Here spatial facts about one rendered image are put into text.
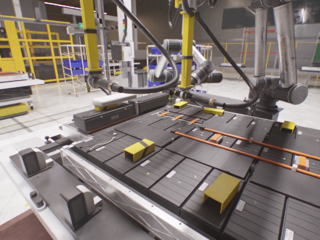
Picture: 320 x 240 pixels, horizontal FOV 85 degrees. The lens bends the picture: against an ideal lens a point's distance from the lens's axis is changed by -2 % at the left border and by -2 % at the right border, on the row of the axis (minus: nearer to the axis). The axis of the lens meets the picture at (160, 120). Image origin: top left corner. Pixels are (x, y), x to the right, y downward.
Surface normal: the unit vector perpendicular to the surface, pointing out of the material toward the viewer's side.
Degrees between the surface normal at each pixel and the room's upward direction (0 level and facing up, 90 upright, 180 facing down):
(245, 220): 0
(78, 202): 90
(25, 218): 0
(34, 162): 90
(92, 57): 90
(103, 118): 90
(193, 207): 0
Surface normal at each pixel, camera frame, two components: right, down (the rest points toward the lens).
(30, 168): 0.79, 0.22
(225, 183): 0.00, -0.94
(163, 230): -0.61, 0.28
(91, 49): 0.61, 0.28
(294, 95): 0.11, 0.35
